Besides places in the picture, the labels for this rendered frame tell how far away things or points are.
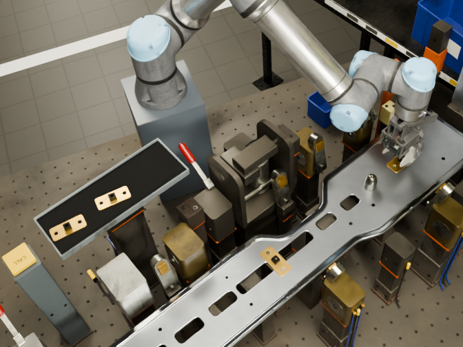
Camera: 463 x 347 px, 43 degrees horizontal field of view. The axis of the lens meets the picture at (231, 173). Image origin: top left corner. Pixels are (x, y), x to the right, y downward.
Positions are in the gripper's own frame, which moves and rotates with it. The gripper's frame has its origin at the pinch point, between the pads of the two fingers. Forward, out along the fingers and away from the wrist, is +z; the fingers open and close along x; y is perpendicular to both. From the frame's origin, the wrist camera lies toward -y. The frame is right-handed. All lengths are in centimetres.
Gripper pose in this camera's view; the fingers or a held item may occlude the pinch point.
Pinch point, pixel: (402, 155)
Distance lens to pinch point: 167.9
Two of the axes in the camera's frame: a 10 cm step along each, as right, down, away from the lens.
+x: 6.3, 6.0, -4.9
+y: -7.7, 5.5, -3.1
